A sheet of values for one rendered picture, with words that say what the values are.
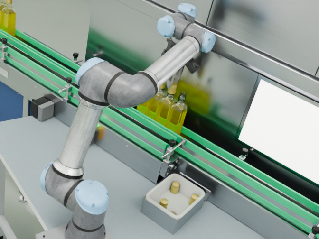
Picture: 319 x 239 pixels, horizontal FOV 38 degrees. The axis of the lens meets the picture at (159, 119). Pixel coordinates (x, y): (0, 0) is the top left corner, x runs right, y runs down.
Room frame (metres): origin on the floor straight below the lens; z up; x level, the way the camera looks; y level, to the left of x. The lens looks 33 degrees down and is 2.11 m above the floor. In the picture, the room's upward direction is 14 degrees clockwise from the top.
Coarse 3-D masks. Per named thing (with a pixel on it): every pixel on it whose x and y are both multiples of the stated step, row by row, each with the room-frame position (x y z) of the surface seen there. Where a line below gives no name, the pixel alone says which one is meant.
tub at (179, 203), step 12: (168, 180) 1.50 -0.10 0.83; (180, 180) 1.53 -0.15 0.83; (156, 192) 1.43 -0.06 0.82; (168, 192) 1.50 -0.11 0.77; (180, 192) 1.52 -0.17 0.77; (192, 192) 1.49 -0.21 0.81; (204, 192) 1.48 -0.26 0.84; (156, 204) 1.33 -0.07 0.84; (168, 204) 1.43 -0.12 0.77; (180, 204) 1.44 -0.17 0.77; (192, 204) 1.38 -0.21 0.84; (180, 216) 1.30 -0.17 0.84
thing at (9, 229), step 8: (0, 160) 1.64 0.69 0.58; (0, 168) 1.64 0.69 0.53; (0, 176) 1.64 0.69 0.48; (0, 184) 1.64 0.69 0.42; (0, 192) 1.64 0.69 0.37; (0, 200) 1.64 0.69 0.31; (0, 208) 1.65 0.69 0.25; (0, 216) 1.64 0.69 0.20; (0, 224) 1.61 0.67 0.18; (8, 224) 1.60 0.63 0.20; (0, 232) 1.65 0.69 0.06; (8, 232) 1.55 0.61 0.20
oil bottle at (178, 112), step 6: (174, 108) 1.69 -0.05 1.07; (180, 108) 1.69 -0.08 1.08; (186, 108) 1.71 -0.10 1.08; (174, 114) 1.69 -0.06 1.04; (180, 114) 1.68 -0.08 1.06; (168, 120) 1.70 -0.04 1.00; (174, 120) 1.69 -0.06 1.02; (180, 120) 1.69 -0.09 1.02; (168, 126) 1.70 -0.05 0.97; (174, 126) 1.68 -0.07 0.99; (180, 126) 1.70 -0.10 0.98; (180, 132) 1.72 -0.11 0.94
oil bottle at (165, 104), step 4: (164, 100) 1.72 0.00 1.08; (168, 100) 1.72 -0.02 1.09; (172, 100) 1.73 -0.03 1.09; (160, 104) 1.72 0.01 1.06; (164, 104) 1.72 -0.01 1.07; (168, 104) 1.71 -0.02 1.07; (172, 104) 1.72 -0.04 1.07; (160, 108) 1.72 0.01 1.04; (164, 108) 1.71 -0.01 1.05; (168, 108) 1.71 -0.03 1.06; (160, 112) 1.72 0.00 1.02; (164, 112) 1.71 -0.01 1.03; (168, 112) 1.71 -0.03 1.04; (160, 116) 1.72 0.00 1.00; (164, 116) 1.71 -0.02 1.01; (168, 116) 1.71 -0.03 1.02; (156, 120) 1.73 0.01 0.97; (160, 120) 1.72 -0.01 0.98; (164, 120) 1.71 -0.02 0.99; (164, 124) 1.71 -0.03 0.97
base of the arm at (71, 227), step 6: (72, 222) 1.13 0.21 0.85; (66, 228) 1.16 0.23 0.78; (72, 228) 1.12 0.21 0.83; (78, 228) 1.11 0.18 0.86; (96, 228) 1.12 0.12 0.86; (102, 228) 1.15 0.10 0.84; (66, 234) 1.12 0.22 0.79; (72, 234) 1.11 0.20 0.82; (78, 234) 1.10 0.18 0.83; (84, 234) 1.10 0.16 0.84; (90, 234) 1.11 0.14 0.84; (96, 234) 1.12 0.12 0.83; (102, 234) 1.14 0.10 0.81
